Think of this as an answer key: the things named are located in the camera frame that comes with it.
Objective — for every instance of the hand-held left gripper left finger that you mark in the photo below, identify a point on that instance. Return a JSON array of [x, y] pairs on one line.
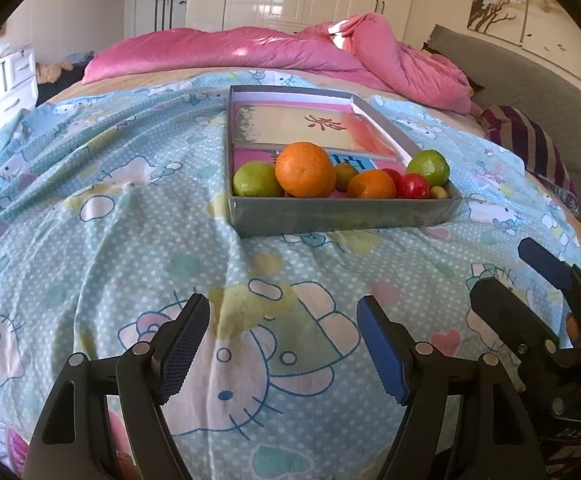
[[183, 350]]

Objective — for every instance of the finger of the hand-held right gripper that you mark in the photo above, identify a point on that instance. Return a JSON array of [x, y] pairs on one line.
[[545, 262], [505, 310]]

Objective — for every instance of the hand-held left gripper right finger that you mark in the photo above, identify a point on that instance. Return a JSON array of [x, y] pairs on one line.
[[383, 350]]

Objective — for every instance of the grey cardboard tray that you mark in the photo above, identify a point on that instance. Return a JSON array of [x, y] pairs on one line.
[[340, 215]]

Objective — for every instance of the red cherry tomato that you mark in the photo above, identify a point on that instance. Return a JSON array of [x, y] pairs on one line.
[[413, 186], [391, 175]]

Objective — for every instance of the small orange tangerine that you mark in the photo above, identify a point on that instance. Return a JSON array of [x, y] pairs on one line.
[[573, 330], [370, 186]]

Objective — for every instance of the small brownish green citrus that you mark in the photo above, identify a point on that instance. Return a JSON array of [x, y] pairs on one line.
[[345, 175]]

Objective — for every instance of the large orange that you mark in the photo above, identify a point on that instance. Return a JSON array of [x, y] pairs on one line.
[[305, 172]]

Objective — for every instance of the purple striped pillow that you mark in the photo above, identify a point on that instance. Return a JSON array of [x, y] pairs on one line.
[[530, 145]]

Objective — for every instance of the small yellow fruit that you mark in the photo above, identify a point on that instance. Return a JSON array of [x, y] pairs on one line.
[[438, 193]]

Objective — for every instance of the blue cartoon cat bed sheet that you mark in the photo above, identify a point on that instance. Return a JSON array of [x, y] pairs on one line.
[[120, 210]]

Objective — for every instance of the grey padded headboard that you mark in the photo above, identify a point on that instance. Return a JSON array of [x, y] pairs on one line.
[[530, 80]]

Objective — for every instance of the large green citrus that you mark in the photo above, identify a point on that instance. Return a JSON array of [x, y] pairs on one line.
[[255, 180]]

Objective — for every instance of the pink patterned cloth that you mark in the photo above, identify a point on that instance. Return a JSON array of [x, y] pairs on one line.
[[0, 440]]

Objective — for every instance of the pink book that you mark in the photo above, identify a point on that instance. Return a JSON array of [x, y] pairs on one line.
[[246, 156]]

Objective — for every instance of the cream and orange book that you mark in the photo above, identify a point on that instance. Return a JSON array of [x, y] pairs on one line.
[[290, 125]]

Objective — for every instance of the brown plush toy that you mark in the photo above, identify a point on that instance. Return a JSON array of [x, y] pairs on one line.
[[53, 72]]

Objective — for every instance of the blue cloth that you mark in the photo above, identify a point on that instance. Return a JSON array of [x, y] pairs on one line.
[[81, 59]]

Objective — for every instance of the pink quilt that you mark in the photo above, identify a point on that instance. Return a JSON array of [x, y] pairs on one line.
[[270, 52]]

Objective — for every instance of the white drawer cabinet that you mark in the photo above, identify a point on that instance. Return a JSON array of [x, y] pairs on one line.
[[5, 85]]

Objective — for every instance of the floral tree wall painting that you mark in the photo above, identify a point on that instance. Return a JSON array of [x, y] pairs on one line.
[[530, 0]]

